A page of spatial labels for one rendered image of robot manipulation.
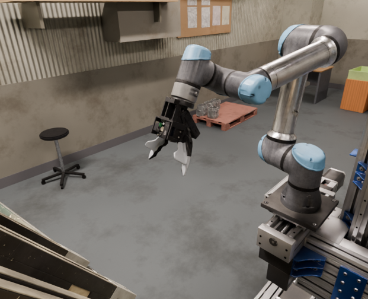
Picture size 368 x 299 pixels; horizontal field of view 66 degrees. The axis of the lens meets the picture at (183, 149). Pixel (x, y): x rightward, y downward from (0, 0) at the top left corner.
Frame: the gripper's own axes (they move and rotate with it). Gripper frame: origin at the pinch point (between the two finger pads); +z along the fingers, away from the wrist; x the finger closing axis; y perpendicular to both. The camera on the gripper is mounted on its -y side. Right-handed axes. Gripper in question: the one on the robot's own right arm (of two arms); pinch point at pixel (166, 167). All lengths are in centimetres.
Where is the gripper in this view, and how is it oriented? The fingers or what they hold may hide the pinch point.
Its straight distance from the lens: 84.6
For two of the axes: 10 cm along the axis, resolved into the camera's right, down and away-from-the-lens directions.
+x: 7.1, 2.9, -6.4
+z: -3.0, 9.5, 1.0
